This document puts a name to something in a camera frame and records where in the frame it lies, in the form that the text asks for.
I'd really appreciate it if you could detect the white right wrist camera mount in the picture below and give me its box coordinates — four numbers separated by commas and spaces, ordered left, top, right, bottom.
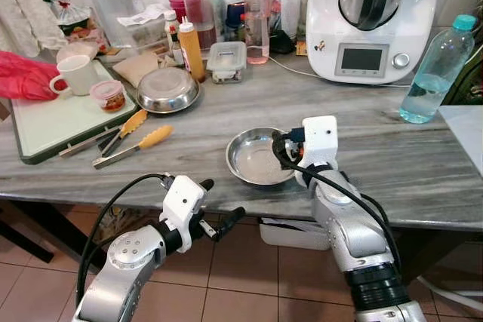
300, 116, 339, 169

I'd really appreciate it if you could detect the orange sauce squeeze bottle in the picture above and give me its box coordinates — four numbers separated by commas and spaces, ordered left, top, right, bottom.
177, 17, 206, 83

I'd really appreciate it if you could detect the clear plastic jug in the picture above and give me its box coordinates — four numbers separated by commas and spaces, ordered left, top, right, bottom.
91, 0, 146, 50

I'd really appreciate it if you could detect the upturned steel bowl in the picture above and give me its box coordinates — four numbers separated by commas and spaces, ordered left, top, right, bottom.
137, 67, 201, 115

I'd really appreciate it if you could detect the small cup of red food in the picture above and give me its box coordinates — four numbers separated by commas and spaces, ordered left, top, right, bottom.
89, 79, 127, 113

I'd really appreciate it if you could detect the wide-rimmed steel dish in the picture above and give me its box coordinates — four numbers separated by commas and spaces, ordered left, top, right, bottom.
226, 127, 300, 187

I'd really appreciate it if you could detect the white folding table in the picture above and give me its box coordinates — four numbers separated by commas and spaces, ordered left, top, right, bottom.
438, 105, 483, 179

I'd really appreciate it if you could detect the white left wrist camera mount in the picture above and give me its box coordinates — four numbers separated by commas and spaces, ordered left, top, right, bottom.
161, 175, 208, 232

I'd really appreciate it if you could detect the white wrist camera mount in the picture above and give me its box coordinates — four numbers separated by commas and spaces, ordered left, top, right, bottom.
161, 175, 208, 232
300, 116, 339, 169

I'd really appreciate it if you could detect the clear water bottle teal cap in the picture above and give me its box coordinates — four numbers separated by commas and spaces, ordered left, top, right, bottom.
398, 14, 478, 124

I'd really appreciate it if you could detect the pink drinking bottle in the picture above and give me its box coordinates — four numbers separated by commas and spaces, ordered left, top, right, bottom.
236, 0, 272, 66

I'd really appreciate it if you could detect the grey marble-look side table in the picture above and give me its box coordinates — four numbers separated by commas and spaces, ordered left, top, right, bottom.
0, 54, 483, 278

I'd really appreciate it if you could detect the white kitchen cooking machine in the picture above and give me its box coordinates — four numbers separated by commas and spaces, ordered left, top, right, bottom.
306, 0, 438, 85

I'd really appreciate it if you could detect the brown paper bag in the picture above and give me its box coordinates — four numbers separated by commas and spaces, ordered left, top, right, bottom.
113, 52, 161, 87

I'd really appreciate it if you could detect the white ceramic mug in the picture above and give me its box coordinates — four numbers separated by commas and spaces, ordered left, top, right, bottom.
49, 54, 101, 97

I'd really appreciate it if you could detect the clear bottle with orange cap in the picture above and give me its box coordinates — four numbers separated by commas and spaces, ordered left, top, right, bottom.
181, 0, 217, 51

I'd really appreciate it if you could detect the red plastic bag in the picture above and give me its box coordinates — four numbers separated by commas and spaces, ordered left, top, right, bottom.
0, 51, 60, 102

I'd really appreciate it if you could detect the clear lidded food container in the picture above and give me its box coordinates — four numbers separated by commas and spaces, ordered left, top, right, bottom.
206, 41, 248, 84

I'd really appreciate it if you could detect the beige hanging cloth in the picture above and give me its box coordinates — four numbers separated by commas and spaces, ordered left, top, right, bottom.
0, 0, 69, 57

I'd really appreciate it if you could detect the white tray under table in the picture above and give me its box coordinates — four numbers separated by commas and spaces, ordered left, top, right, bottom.
259, 216, 333, 251

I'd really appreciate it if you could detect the white green-edged cutting board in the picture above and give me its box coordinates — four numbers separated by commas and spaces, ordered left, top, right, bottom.
11, 58, 139, 164

